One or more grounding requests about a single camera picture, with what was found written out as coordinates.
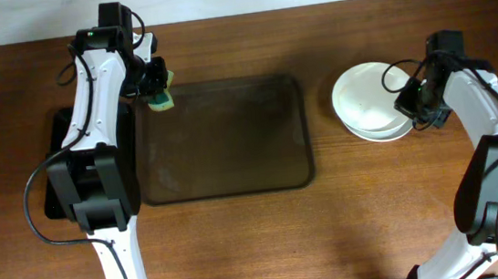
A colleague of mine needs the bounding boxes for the green yellow sponge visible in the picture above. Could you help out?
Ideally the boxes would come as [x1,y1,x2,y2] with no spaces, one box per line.
[147,70,174,112]

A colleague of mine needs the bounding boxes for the pale blue plate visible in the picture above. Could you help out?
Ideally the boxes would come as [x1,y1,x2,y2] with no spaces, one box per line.
[343,114,415,143]

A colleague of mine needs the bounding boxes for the cream white plate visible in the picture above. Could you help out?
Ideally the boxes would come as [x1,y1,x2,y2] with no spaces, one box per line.
[331,62,410,132]

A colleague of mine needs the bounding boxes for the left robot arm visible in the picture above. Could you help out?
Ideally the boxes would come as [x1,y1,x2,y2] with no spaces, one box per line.
[45,2,174,279]

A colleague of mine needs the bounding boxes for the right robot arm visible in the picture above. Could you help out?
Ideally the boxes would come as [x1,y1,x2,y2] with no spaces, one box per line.
[393,30,498,279]

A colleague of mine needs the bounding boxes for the small black tray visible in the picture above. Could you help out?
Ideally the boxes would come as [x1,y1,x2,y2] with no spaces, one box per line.
[34,99,145,222]

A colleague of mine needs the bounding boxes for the large brown tray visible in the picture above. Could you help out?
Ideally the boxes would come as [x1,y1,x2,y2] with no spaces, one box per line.
[135,74,316,206]

